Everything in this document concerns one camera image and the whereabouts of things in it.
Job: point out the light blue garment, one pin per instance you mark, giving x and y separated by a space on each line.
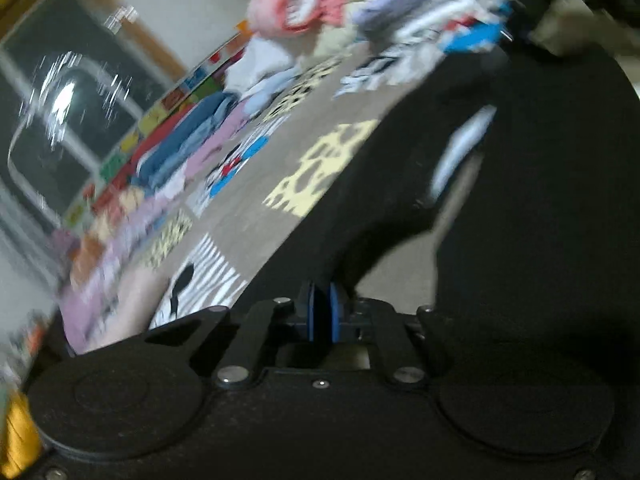
272 92

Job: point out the red folded garment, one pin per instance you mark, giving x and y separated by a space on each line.
160 135

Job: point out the white garment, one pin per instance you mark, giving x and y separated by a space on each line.
260 60

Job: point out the lavender cloth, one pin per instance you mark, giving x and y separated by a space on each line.
125 230

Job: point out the purple folded clothes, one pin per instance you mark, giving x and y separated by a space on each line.
400 5

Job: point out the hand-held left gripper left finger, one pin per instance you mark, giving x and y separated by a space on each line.
310 312

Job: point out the orange yellow patterned garment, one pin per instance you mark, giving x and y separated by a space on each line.
90 255

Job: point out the window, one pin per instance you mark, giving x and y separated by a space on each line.
50 150

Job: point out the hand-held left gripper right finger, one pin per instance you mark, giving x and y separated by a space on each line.
334 312

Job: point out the beige pink folded garment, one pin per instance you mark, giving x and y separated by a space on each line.
130 305

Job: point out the yellow object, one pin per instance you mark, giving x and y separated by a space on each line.
22 430

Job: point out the black garment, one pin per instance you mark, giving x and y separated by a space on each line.
525 210

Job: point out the colourful bed bumper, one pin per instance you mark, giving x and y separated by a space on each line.
172 97

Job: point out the blue folded garment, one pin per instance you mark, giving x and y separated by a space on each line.
200 130

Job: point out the cream blanket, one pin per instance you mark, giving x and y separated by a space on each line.
340 35

